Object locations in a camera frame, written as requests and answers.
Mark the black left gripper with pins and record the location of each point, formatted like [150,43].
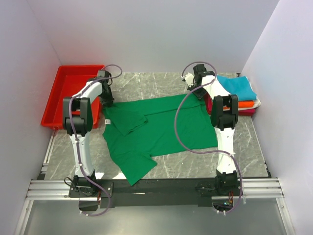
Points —
[107,98]

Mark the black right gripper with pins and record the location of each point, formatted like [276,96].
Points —
[199,91]

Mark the green t shirt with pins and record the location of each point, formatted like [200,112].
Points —
[140,130]

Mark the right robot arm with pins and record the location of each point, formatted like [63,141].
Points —
[224,117]

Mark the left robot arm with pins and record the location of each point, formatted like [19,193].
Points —
[78,122]

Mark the dark red folded shirt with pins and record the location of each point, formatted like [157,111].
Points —
[209,103]

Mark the teal folded shirt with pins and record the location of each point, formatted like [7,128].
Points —
[239,86]

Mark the orange folded shirt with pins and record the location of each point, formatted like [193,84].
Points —
[246,104]

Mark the magenta folded shirt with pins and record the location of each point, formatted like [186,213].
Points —
[248,112]

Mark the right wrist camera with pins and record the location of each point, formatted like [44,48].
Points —
[189,79]

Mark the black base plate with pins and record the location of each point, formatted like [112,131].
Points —
[154,192]

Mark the aluminium rail frame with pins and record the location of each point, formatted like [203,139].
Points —
[57,190]

